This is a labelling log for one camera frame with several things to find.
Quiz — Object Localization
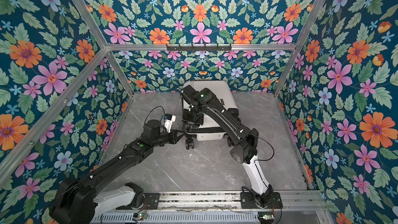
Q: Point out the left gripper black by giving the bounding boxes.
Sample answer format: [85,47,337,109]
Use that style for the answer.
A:
[152,129,188,148]

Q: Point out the white hard-shell suitcase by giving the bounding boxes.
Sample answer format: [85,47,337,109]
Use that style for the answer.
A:
[181,80,239,149]

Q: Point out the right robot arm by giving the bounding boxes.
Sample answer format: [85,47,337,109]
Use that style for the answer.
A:
[180,85,274,208]

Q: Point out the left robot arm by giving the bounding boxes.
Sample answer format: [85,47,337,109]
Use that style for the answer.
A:
[49,120,183,224]

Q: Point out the black hook rack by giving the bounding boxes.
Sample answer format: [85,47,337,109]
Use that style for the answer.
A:
[166,44,232,52]

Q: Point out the white vent grille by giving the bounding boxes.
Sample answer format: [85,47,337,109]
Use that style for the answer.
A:
[91,212,260,224]

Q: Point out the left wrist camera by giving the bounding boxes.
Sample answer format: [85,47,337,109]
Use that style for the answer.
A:
[163,114,176,133]

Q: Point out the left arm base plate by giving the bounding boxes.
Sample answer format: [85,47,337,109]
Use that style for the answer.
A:
[124,192,161,211]

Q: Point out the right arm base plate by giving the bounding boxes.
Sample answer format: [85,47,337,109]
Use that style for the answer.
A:
[240,191,283,209]

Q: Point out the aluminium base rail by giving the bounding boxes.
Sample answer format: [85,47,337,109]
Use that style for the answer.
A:
[94,189,327,215]

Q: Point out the aluminium frame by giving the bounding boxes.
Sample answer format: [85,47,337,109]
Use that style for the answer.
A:
[1,0,326,185]

